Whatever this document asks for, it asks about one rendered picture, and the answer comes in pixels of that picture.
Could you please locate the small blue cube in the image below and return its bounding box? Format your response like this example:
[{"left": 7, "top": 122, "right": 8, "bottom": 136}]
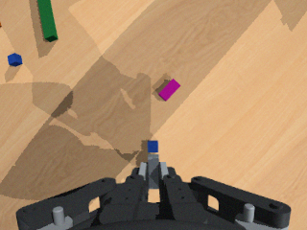
[
  {"left": 8, "top": 53, "right": 23, "bottom": 67},
  {"left": 148, "top": 141, "right": 158, "bottom": 152}
]

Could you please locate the grey rod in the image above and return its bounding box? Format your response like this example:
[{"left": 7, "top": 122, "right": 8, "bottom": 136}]
[{"left": 148, "top": 154, "right": 159, "bottom": 190}]

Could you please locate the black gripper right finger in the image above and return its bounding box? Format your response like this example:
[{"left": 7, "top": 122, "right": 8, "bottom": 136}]
[{"left": 158, "top": 162, "right": 292, "bottom": 230}]

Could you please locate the green rod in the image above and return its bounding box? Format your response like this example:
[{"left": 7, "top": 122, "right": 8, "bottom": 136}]
[{"left": 37, "top": 0, "right": 58, "bottom": 42}]

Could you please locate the small magenta block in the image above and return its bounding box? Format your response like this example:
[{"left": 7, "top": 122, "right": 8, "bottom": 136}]
[{"left": 158, "top": 79, "right": 180, "bottom": 102}]

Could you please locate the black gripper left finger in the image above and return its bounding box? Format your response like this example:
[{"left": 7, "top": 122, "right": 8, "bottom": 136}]
[{"left": 15, "top": 162, "right": 149, "bottom": 230}]

